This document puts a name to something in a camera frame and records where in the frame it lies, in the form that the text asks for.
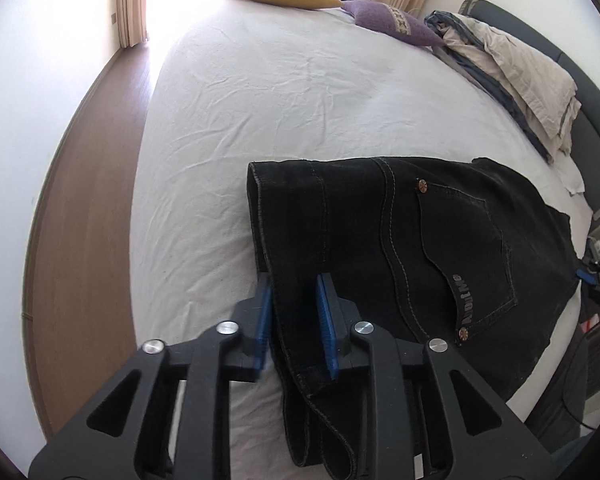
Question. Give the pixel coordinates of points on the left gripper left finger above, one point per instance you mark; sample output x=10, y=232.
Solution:
x=166, y=413

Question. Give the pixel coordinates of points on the white flat pillow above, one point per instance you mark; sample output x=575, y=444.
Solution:
x=569, y=174

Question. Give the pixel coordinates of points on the purple patterned pillow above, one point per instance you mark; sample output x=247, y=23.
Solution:
x=393, y=22

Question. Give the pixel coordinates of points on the beige grey folded duvet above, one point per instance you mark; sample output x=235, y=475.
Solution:
x=539, y=94

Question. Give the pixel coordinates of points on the dark grey headboard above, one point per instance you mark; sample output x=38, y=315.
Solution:
x=586, y=128

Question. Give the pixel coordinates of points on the left beige curtain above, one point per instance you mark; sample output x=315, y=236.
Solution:
x=131, y=19

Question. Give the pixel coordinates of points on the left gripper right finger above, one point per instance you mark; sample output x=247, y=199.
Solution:
x=427, y=414

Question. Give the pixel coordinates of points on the black denim pants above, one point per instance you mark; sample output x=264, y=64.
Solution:
x=465, y=251

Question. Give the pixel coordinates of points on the white bed sheet mattress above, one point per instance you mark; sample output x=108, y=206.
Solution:
x=256, y=83

